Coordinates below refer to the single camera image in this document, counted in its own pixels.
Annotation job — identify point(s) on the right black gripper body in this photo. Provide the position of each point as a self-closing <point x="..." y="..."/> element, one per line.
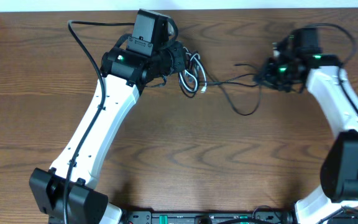
<point x="277" y="76"/>

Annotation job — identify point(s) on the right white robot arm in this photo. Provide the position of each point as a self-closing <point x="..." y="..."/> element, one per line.
<point x="299" y="60"/>

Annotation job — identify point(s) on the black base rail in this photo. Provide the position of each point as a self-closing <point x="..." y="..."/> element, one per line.
<point x="147" y="217"/>

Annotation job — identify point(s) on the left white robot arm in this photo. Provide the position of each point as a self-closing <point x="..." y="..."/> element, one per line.
<point x="66" y="192"/>

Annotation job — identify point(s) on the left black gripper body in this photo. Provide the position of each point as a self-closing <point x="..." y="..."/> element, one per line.
<point x="180" y="56"/>

